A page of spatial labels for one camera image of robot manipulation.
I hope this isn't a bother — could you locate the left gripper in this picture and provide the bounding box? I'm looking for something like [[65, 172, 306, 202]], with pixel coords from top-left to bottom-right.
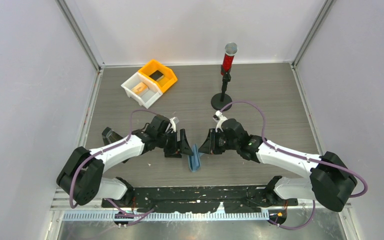
[[156, 128, 193, 159]]

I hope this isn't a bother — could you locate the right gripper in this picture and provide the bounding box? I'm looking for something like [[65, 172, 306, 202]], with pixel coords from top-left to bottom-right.
[[198, 128, 239, 155]]

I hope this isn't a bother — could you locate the blue leather card holder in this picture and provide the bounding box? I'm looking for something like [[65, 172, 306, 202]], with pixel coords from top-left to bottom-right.
[[188, 144, 203, 172]]

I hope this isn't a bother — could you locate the black card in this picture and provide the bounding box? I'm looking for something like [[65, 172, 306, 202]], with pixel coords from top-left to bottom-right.
[[149, 70, 164, 82]]

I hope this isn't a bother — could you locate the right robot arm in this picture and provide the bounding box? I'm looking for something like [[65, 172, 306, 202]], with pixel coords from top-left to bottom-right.
[[198, 118, 358, 212]]

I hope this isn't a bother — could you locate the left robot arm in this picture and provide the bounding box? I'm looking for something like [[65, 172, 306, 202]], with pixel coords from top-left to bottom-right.
[[56, 114, 194, 209]]

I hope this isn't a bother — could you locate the clear plastic holder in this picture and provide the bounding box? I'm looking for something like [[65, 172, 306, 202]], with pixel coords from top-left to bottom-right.
[[101, 127, 130, 164]]

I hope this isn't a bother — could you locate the tan card in white bin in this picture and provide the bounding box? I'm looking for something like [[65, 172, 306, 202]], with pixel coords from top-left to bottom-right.
[[131, 82, 149, 96]]

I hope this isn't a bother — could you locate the white plastic bin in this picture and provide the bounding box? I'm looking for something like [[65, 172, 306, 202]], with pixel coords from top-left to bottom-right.
[[121, 72, 163, 109]]

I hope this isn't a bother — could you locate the orange plastic bin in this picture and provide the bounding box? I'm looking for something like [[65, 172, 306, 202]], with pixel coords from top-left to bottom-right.
[[138, 59, 178, 94]]

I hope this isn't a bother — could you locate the red microphone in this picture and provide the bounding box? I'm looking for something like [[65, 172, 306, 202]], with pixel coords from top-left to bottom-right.
[[220, 42, 238, 75]]

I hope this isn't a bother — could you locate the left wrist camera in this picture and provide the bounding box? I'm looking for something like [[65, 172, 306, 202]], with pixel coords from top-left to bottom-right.
[[165, 116, 179, 134]]

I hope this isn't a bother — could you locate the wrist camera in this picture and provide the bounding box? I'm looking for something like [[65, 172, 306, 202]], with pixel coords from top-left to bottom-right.
[[212, 110, 228, 132], [165, 116, 179, 134]]

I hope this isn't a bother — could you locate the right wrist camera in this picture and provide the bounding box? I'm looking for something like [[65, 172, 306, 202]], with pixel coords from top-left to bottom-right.
[[212, 110, 228, 132]]

